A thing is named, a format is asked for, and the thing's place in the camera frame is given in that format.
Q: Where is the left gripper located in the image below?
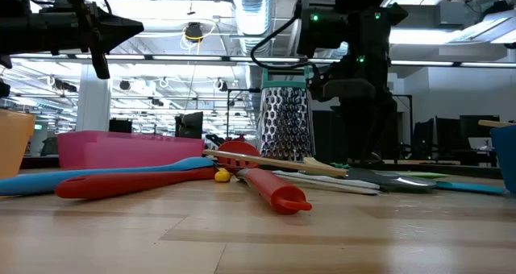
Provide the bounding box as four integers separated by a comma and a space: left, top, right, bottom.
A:
23, 0, 145, 81

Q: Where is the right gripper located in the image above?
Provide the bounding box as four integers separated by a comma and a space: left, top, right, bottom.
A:
308, 35, 399, 162

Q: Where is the knife with cream handle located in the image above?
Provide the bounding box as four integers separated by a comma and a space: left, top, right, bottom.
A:
302, 156, 338, 171

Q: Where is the green silicone spatula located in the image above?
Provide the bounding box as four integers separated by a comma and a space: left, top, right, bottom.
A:
397, 171, 451, 180

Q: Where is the grey-green table knife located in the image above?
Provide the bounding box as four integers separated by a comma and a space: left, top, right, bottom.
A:
272, 169, 352, 182

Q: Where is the grey spatula with wooden handle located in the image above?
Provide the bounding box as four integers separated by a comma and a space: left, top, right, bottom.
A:
202, 147, 437, 193

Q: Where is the red-handled utensil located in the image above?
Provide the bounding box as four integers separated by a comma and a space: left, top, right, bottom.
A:
216, 139, 314, 216

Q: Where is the dark red slotted turner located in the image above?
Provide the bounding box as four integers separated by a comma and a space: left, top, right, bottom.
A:
54, 167, 218, 201

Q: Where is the small yellow spoon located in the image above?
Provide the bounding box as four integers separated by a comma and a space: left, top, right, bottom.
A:
213, 168, 233, 184

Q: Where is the blue silicone spoon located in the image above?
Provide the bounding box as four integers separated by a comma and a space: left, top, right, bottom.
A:
0, 156, 217, 197

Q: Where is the white building column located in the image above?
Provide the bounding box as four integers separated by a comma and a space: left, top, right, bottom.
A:
75, 63, 112, 132

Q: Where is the teal metal box grater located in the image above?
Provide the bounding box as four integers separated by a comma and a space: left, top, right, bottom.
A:
256, 66, 319, 163

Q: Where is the small black monitor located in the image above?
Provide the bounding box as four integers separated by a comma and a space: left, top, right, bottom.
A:
108, 118, 134, 134

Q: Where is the pink translucent plastic bin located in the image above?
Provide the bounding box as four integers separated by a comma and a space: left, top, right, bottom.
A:
56, 130, 206, 171

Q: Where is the dark blue plastic bin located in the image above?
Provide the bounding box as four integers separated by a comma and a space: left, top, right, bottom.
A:
489, 124, 516, 194

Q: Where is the orange translucent plastic bin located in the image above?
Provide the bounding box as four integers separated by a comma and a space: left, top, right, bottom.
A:
0, 109, 36, 181

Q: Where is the black ceiling camera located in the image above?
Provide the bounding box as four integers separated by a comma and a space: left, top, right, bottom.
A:
183, 21, 206, 44

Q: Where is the black metal table frame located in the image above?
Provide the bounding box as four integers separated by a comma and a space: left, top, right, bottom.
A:
19, 156, 503, 180

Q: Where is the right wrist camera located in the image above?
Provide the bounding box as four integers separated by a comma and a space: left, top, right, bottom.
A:
296, 0, 352, 58

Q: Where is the silver air duct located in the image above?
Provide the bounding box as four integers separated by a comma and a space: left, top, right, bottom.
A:
230, 0, 276, 57

